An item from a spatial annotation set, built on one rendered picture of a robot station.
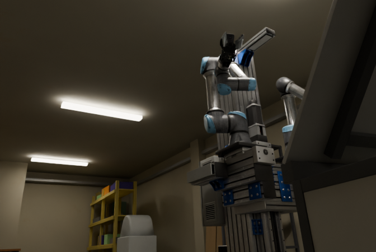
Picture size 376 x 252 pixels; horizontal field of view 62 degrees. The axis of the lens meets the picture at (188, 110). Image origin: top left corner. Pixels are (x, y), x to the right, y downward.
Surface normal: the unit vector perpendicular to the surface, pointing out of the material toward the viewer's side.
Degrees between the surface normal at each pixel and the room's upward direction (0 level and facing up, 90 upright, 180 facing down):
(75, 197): 90
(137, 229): 79
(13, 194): 90
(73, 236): 90
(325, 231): 90
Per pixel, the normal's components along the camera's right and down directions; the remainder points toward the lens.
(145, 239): 0.52, -0.37
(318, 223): -0.93, -0.11
